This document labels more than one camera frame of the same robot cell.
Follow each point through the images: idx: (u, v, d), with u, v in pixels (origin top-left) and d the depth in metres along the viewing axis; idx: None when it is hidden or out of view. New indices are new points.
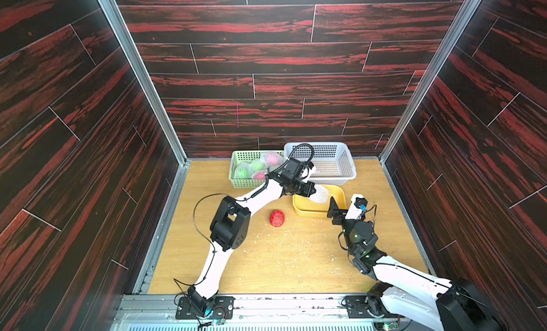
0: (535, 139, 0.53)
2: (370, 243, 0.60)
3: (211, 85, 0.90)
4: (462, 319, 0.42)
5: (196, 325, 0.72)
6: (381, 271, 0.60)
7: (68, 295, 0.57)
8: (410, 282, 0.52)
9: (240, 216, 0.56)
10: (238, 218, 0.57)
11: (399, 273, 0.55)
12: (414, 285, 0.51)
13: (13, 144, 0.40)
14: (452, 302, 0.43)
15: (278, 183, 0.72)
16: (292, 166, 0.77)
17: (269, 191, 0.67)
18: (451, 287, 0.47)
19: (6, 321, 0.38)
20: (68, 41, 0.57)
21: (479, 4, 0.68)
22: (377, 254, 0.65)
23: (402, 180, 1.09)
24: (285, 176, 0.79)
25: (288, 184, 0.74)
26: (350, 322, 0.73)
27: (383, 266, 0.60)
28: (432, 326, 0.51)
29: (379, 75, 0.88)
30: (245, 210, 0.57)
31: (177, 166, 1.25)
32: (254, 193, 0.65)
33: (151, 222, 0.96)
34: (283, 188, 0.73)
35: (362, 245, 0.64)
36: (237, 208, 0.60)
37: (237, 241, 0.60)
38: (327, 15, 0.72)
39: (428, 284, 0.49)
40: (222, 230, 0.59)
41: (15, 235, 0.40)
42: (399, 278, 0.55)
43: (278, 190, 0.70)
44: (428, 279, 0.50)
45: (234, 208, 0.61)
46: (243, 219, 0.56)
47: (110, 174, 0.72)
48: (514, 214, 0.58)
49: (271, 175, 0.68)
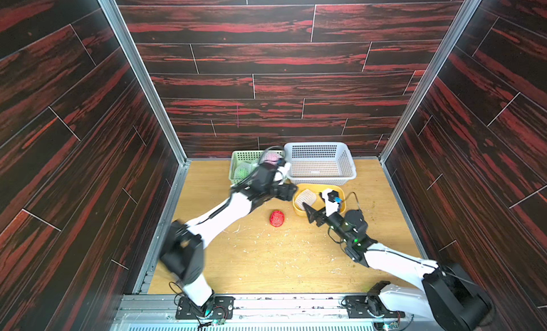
0: (536, 139, 0.53)
2: (362, 230, 0.62)
3: (211, 85, 0.90)
4: (447, 297, 0.43)
5: (196, 325, 0.72)
6: (370, 257, 0.61)
7: (68, 295, 0.57)
8: (399, 265, 0.53)
9: (191, 247, 0.45)
10: (188, 250, 0.45)
11: (389, 258, 0.56)
12: (403, 268, 0.52)
13: (13, 144, 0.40)
14: (437, 282, 0.44)
15: (248, 196, 0.61)
16: (260, 176, 0.66)
17: (232, 208, 0.56)
18: (439, 267, 0.48)
19: (5, 322, 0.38)
20: (68, 40, 0.57)
21: (479, 4, 0.68)
22: (369, 242, 0.66)
23: (402, 180, 1.09)
24: (255, 187, 0.68)
25: (259, 196, 0.64)
26: (350, 322, 0.73)
27: (373, 253, 0.61)
28: (426, 313, 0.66)
29: (380, 75, 0.88)
30: (197, 238, 0.46)
31: (177, 166, 1.25)
32: (213, 213, 0.53)
33: (151, 221, 0.96)
34: (252, 203, 0.62)
35: (353, 233, 0.65)
36: (189, 236, 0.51)
37: (192, 276, 0.49)
38: (327, 15, 0.72)
39: (416, 266, 0.50)
40: (170, 263, 0.48)
41: (15, 235, 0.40)
42: (390, 263, 0.56)
43: (247, 206, 0.60)
44: (414, 261, 0.51)
45: (187, 235, 0.50)
46: (194, 250, 0.45)
47: (110, 174, 0.72)
48: (514, 214, 0.58)
49: (237, 189, 0.63)
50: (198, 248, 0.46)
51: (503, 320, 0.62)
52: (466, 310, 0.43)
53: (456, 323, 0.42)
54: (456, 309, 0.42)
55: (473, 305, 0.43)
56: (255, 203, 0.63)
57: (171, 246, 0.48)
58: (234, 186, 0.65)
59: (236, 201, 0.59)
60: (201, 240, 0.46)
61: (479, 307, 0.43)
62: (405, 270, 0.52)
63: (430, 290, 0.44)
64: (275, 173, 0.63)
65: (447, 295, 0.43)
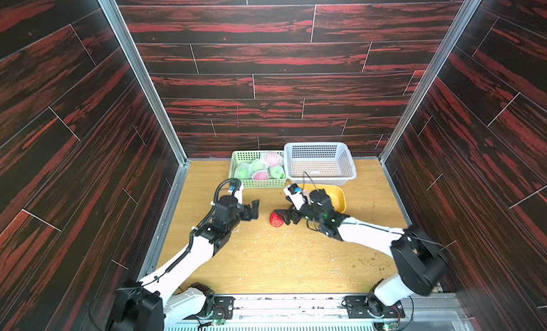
0: (535, 139, 0.53)
2: (324, 203, 0.67)
3: (211, 85, 0.90)
4: (414, 260, 0.46)
5: (196, 325, 0.72)
6: (345, 232, 0.63)
7: (68, 295, 0.57)
8: (370, 238, 0.56)
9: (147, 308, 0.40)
10: (144, 312, 0.40)
11: (360, 230, 0.59)
12: (374, 238, 0.54)
13: (13, 143, 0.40)
14: (404, 247, 0.47)
15: (209, 239, 0.58)
16: (221, 216, 0.62)
17: (195, 255, 0.53)
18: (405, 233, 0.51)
19: (5, 322, 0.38)
20: (68, 40, 0.57)
21: (478, 4, 0.69)
22: (342, 216, 0.69)
23: (402, 180, 1.09)
24: (218, 226, 0.65)
25: (223, 235, 0.62)
26: (350, 322, 0.73)
27: (346, 228, 0.63)
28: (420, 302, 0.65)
29: (380, 75, 0.88)
30: (154, 297, 0.42)
31: (177, 166, 1.25)
32: (170, 265, 0.49)
33: (151, 221, 0.96)
34: (216, 245, 0.60)
35: (320, 208, 0.70)
36: (146, 295, 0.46)
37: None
38: (327, 15, 0.72)
39: (385, 235, 0.52)
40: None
41: (15, 235, 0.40)
42: (362, 235, 0.58)
43: (210, 248, 0.57)
44: (383, 230, 0.54)
45: (142, 294, 0.45)
46: (150, 312, 0.40)
47: (110, 174, 0.72)
48: (514, 214, 0.58)
49: (197, 233, 0.60)
50: (154, 310, 0.41)
51: (503, 319, 0.62)
52: (428, 270, 0.46)
53: (418, 282, 0.46)
54: (421, 270, 0.46)
55: (433, 265, 0.47)
56: (219, 245, 0.61)
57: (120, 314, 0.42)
58: (194, 228, 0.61)
59: (198, 247, 0.55)
60: (160, 299, 0.42)
61: (439, 268, 0.47)
62: (375, 240, 0.54)
63: (397, 255, 0.47)
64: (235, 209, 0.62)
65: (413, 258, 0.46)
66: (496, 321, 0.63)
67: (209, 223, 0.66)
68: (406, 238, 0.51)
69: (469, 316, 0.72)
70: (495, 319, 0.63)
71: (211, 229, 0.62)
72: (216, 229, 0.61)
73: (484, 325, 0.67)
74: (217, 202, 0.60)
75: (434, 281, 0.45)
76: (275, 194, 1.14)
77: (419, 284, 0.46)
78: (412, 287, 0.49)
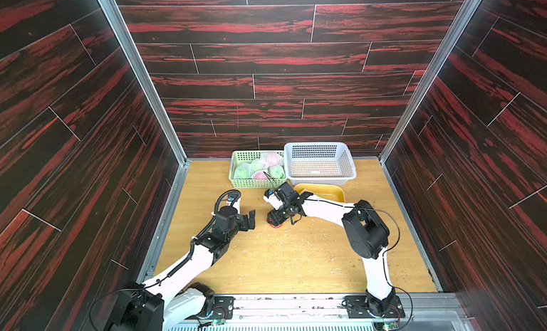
0: (535, 139, 0.53)
2: (285, 188, 0.79)
3: (212, 85, 0.90)
4: (358, 230, 0.54)
5: (196, 325, 0.72)
6: (308, 208, 0.70)
7: (68, 296, 0.57)
8: (327, 211, 0.63)
9: (148, 310, 0.41)
10: (145, 314, 0.41)
11: (319, 205, 0.66)
12: (332, 213, 0.61)
13: (13, 143, 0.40)
14: (353, 219, 0.54)
15: (209, 248, 0.60)
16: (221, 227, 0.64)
17: (195, 263, 0.54)
18: (355, 208, 0.59)
19: (6, 322, 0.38)
20: (68, 41, 0.57)
21: (478, 4, 0.69)
22: (307, 193, 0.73)
23: (402, 179, 1.09)
24: (217, 238, 0.67)
25: (222, 245, 0.64)
26: (350, 322, 0.73)
27: (309, 204, 0.69)
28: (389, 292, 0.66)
29: (380, 75, 0.88)
30: (156, 299, 0.42)
31: (177, 166, 1.25)
32: (172, 270, 0.50)
33: (151, 221, 0.96)
34: (215, 254, 0.61)
35: (281, 196, 0.81)
36: (146, 297, 0.45)
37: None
38: (327, 15, 0.72)
39: (339, 209, 0.60)
40: None
41: (15, 235, 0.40)
42: (321, 210, 0.65)
43: (209, 258, 0.59)
44: (339, 205, 0.62)
45: (142, 297, 0.46)
46: (152, 313, 0.41)
47: (110, 174, 0.72)
48: (514, 214, 0.58)
49: (198, 241, 0.62)
50: (156, 312, 0.42)
51: (503, 319, 0.62)
52: (372, 236, 0.55)
53: (362, 247, 0.55)
54: (365, 237, 0.54)
55: (375, 231, 0.56)
56: (218, 255, 0.62)
57: (121, 315, 0.42)
58: (195, 237, 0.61)
59: (200, 255, 0.57)
60: (162, 300, 0.43)
61: (381, 235, 0.56)
62: (332, 214, 0.62)
63: (347, 226, 0.55)
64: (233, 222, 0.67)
65: (360, 228, 0.54)
66: (496, 321, 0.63)
67: (209, 233, 0.68)
68: (355, 211, 0.59)
69: (470, 316, 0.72)
70: (495, 319, 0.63)
71: (211, 239, 0.64)
72: (215, 240, 0.64)
73: (484, 325, 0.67)
74: (217, 213, 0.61)
75: (377, 246, 0.55)
76: None
77: (365, 249, 0.55)
78: (357, 251, 0.58)
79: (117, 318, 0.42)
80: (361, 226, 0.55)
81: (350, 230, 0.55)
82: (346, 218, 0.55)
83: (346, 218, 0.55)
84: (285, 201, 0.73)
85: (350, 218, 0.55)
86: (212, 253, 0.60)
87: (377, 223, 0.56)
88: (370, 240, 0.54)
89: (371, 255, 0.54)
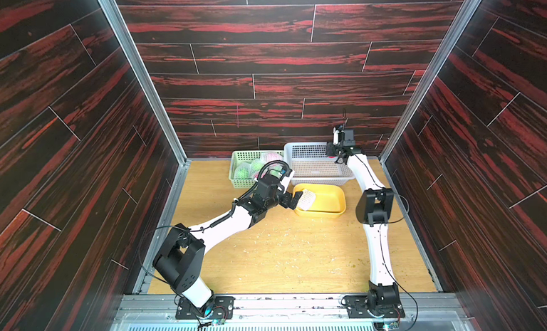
0: (535, 139, 0.53)
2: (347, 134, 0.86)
3: (212, 85, 0.90)
4: (370, 204, 0.68)
5: (196, 325, 0.72)
6: (351, 161, 0.80)
7: (68, 295, 0.57)
8: (362, 174, 0.74)
9: (191, 250, 0.45)
10: (189, 253, 0.45)
11: (362, 165, 0.77)
12: (365, 176, 0.73)
13: (13, 144, 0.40)
14: (372, 194, 0.67)
15: (248, 211, 0.62)
16: (262, 191, 0.64)
17: (234, 221, 0.57)
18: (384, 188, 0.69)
19: (6, 322, 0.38)
20: (68, 40, 0.57)
21: (479, 4, 0.68)
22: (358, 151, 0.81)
23: (402, 179, 1.09)
24: (256, 203, 0.68)
25: (261, 211, 0.65)
26: (350, 322, 0.73)
27: (352, 159, 0.80)
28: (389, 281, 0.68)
29: (380, 75, 0.88)
30: (198, 243, 0.46)
31: (177, 166, 1.25)
32: (215, 222, 0.54)
33: (151, 221, 0.96)
34: (252, 218, 0.63)
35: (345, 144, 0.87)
36: (191, 240, 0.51)
37: (186, 286, 0.49)
38: (327, 15, 0.72)
39: (370, 181, 0.71)
40: (168, 268, 0.47)
41: (15, 235, 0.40)
42: (360, 170, 0.76)
43: (247, 220, 0.61)
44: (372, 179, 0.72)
45: (186, 240, 0.50)
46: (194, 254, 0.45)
47: (110, 174, 0.72)
48: (514, 214, 0.58)
49: (238, 203, 0.64)
50: (197, 253, 0.45)
51: (503, 319, 0.62)
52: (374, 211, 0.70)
53: (361, 213, 0.72)
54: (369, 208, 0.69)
55: (379, 211, 0.70)
56: (256, 219, 0.64)
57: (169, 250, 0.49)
58: (236, 198, 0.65)
59: (238, 214, 0.59)
60: (203, 245, 0.46)
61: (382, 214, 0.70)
62: (362, 178, 0.74)
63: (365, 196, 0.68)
64: (273, 189, 0.66)
65: (372, 203, 0.68)
66: (496, 320, 0.63)
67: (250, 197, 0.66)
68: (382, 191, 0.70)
69: (470, 316, 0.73)
70: (495, 319, 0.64)
71: (251, 203, 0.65)
72: (255, 204, 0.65)
73: (484, 325, 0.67)
74: (261, 179, 0.65)
75: (371, 218, 0.70)
76: None
77: (361, 214, 0.72)
78: (356, 213, 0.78)
79: (165, 253, 0.47)
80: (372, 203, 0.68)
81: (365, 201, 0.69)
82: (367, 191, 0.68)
83: (367, 191, 0.68)
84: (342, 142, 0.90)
85: (370, 193, 0.68)
86: (250, 216, 0.61)
87: (387, 207, 0.69)
88: (370, 213, 0.70)
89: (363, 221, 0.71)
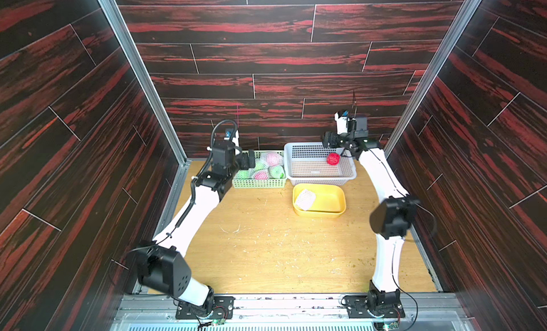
0: (536, 139, 0.53)
2: (360, 122, 0.71)
3: (212, 85, 0.90)
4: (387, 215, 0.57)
5: (196, 325, 0.72)
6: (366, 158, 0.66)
7: (68, 295, 0.57)
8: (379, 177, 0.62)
9: (168, 263, 0.42)
10: (167, 266, 0.42)
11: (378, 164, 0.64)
12: (382, 179, 0.61)
13: (13, 143, 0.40)
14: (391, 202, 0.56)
15: (211, 186, 0.57)
16: (219, 159, 0.59)
17: (201, 205, 0.52)
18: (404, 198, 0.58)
19: (6, 321, 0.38)
20: (68, 40, 0.57)
21: (479, 4, 0.68)
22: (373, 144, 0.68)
23: (402, 180, 1.09)
24: (217, 174, 0.63)
25: (225, 180, 0.59)
26: (350, 322, 0.73)
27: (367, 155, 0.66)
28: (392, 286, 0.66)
29: (380, 75, 0.88)
30: (171, 252, 0.43)
31: (177, 166, 1.25)
32: (179, 221, 0.49)
33: (151, 222, 0.96)
34: (220, 191, 0.58)
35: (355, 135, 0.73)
36: (164, 250, 0.46)
37: (183, 287, 0.49)
38: (327, 15, 0.72)
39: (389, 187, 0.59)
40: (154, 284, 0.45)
41: (15, 235, 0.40)
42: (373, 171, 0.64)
43: (215, 195, 0.56)
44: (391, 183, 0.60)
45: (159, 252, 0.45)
46: (173, 264, 0.42)
47: (110, 174, 0.72)
48: (514, 214, 0.58)
49: (198, 181, 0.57)
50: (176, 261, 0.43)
51: (503, 319, 0.62)
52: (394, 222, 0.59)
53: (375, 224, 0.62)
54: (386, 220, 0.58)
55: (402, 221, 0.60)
56: (223, 191, 0.59)
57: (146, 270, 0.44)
58: (194, 178, 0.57)
59: (202, 195, 0.54)
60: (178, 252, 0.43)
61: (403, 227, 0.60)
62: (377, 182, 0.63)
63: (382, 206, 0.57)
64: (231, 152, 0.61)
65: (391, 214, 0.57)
66: (496, 321, 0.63)
67: (209, 171, 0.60)
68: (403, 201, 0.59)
69: (470, 316, 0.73)
70: (495, 319, 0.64)
71: (212, 176, 0.60)
72: (216, 176, 0.59)
73: (484, 325, 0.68)
74: (214, 146, 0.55)
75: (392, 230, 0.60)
76: (275, 194, 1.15)
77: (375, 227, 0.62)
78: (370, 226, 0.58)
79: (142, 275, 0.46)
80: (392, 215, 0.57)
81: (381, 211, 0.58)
82: (386, 199, 0.56)
83: (387, 202, 0.56)
84: (352, 132, 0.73)
85: (391, 203, 0.56)
86: (215, 190, 0.56)
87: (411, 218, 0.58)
88: (388, 226, 0.59)
89: (379, 232, 0.60)
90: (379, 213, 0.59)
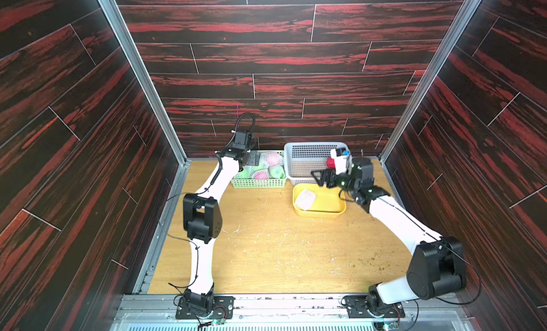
0: (535, 139, 0.53)
2: (365, 170, 0.64)
3: (212, 85, 0.90)
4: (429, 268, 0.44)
5: (196, 325, 0.72)
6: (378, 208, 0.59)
7: (68, 295, 0.57)
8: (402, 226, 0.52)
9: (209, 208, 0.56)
10: (207, 211, 0.56)
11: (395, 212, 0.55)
12: (403, 227, 0.52)
13: (13, 143, 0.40)
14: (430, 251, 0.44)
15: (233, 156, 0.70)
16: (239, 139, 0.76)
17: (228, 170, 0.66)
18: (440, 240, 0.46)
19: (6, 322, 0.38)
20: (68, 40, 0.57)
21: (479, 4, 0.68)
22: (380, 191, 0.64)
23: (402, 180, 1.09)
24: (237, 149, 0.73)
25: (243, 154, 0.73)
26: (350, 322, 0.73)
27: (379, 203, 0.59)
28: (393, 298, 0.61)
29: (380, 75, 0.88)
30: (211, 200, 0.56)
31: (177, 166, 1.25)
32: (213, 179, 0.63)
33: (151, 222, 0.96)
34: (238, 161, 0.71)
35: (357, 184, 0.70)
36: (204, 200, 0.59)
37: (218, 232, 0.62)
38: (327, 15, 0.72)
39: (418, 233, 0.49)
40: (196, 227, 0.59)
41: (15, 235, 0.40)
42: (395, 220, 0.54)
43: (236, 163, 0.69)
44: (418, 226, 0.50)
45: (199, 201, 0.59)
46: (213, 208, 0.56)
47: (110, 174, 0.72)
48: (515, 214, 0.58)
49: (222, 153, 0.71)
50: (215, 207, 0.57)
51: (503, 319, 0.62)
52: (441, 277, 0.45)
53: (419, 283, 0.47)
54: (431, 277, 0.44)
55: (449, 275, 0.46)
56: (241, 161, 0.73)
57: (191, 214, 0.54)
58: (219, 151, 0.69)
59: (228, 161, 0.68)
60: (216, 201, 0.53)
61: (451, 282, 0.45)
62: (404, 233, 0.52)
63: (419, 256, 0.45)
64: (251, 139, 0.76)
65: (433, 268, 0.44)
66: (497, 321, 0.63)
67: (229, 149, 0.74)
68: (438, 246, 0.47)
69: (469, 315, 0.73)
70: (495, 319, 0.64)
71: (232, 151, 0.72)
72: (236, 151, 0.72)
73: (484, 325, 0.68)
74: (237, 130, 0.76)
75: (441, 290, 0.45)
76: (275, 194, 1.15)
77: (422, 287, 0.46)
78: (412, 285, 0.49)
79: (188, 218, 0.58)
80: (434, 265, 0.44)
81: (422, 264, 0.45)
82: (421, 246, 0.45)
83: (423, 250, 0.44)
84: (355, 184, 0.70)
85: (429, 253, 0.44)
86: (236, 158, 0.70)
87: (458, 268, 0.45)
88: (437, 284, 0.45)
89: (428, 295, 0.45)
90: (419, 266, 0.46)
